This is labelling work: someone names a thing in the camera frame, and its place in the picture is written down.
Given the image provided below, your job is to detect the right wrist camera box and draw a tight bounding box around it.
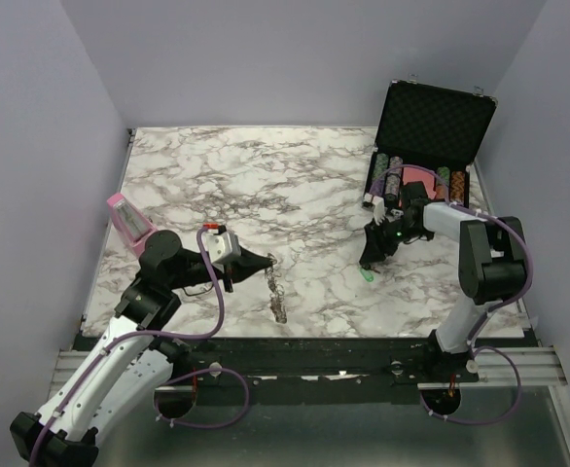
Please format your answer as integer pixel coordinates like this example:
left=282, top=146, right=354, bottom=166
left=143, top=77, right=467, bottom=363
left=372, top=196, right=386, bottom=226

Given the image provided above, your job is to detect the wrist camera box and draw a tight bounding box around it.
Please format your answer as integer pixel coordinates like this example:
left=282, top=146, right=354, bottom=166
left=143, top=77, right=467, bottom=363
left=372, top=196, right=386, bottom=226
left=205, top=231, right=241, bottom=267

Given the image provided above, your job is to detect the pink metronome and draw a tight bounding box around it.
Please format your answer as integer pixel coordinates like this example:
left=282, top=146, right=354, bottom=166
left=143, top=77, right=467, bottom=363
left=107, top=193, right=158, bottom=258

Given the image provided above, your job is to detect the green tagged key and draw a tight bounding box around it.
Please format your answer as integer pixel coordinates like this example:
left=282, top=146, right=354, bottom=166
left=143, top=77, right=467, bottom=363
left=360, top=268, right=374, bottom=282

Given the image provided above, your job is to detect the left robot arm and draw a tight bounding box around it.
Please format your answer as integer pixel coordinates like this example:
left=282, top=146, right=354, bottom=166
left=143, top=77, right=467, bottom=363
left=10, top=225, right=273, bottom=466

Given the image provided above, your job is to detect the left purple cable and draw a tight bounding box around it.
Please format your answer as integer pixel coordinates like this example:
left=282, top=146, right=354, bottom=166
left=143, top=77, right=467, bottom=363
left=26, top=226, right=252, bottom=467

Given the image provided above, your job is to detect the pink playing card deck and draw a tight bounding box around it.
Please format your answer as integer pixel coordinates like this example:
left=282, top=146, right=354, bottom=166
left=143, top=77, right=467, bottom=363
left=402, top=167, right=436, bottom=199

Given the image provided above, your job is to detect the metal key ring disc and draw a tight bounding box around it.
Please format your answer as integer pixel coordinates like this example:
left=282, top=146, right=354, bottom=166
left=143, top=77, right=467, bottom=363
left=265, top=253, right=287, bottom=324

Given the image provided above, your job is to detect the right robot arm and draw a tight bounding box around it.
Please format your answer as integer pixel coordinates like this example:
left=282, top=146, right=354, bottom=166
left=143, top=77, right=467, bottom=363
left=359, top=182, right=533, bottom=381

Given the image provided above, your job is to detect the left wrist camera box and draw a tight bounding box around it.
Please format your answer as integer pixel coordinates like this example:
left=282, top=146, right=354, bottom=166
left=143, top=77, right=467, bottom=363
left=205, top=231, right=241, bottom=267

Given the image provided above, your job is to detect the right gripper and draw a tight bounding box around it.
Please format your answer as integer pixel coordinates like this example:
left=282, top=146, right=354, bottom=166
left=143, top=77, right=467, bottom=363
left=359, top=215, right=430, bottom=265

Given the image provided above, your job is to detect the black poker chip case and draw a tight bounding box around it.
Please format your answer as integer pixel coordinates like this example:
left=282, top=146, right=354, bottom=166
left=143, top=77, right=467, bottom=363
left=362, top=80, right=497, bottom=208

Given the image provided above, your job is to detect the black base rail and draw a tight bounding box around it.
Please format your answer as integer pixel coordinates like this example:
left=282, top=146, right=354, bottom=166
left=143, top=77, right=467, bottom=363
left=73, top=335, right=505, bottom=408

